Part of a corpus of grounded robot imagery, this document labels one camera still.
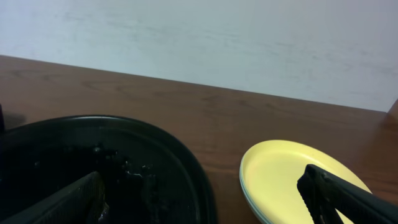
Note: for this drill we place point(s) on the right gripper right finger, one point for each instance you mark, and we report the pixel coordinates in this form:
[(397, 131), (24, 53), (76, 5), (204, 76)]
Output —
[(326, 195)]

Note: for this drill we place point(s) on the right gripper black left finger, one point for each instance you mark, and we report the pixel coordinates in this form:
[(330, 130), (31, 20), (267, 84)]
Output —
[(83, 201)]

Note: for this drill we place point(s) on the yellow plate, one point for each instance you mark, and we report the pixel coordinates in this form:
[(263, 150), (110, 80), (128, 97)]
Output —
[(271, 170)]

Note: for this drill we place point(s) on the light blue plate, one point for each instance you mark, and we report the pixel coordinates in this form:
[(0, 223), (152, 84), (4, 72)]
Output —
[(259, 215)]

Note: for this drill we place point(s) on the black round tray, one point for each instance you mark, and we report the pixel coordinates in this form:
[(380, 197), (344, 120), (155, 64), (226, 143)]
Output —
[(148, 174)]

